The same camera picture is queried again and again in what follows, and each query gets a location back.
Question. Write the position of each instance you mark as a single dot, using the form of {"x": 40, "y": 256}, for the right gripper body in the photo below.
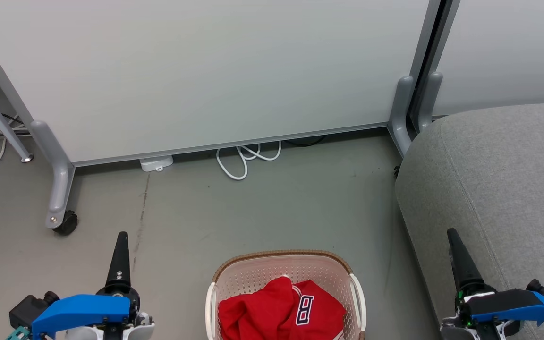
{"x": 456, "y": 328}

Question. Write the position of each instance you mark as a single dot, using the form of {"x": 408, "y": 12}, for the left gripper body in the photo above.
{"x": 135, "y": 307}

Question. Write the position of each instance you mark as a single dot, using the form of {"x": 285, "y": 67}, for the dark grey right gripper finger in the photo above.
{"x": 462, "y": 264}

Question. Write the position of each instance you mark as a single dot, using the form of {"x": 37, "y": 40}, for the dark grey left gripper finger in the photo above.
{"x": 120, "y": 264}

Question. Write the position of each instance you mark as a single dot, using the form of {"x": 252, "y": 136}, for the red shirt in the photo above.
{"x": 262, "y": 311}

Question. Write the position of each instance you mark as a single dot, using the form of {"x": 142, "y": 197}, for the grey fabric sofa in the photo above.
{"x": 513, "y": 189}

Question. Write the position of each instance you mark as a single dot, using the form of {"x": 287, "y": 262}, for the black caster wheel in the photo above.
{"x": 66, "y": 223}

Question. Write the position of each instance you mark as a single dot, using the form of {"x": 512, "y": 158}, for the grey partition foot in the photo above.
{"x": 59, "y": 189}
{"x": 430, "y": 99}
{"x": 400, "y": 113}

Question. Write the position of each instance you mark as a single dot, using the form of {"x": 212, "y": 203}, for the white power adapter box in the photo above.
{"x": 156, "y": 163}

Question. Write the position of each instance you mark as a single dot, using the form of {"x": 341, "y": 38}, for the beige perforated laundry basket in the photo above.
{"x": 253, "y": 274}

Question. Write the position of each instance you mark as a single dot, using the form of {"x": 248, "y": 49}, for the wide white partition panel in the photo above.
{"x": 206, "y": 71}

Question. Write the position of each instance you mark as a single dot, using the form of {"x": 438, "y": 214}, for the narrow white partition panel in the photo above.
{"x": 513, "y": 47}

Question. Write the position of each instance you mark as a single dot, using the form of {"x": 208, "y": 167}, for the blue black left wrist camera box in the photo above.
{"x": 78, "y": 309}

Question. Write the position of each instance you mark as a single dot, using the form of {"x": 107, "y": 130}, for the blue black wrist camera box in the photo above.
{"x": 513, "y": 304}
{"x": 78, "y": 309}

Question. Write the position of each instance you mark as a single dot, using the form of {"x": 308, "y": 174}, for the blue black right wrist camera box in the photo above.
{"x": 513, "y": 304}

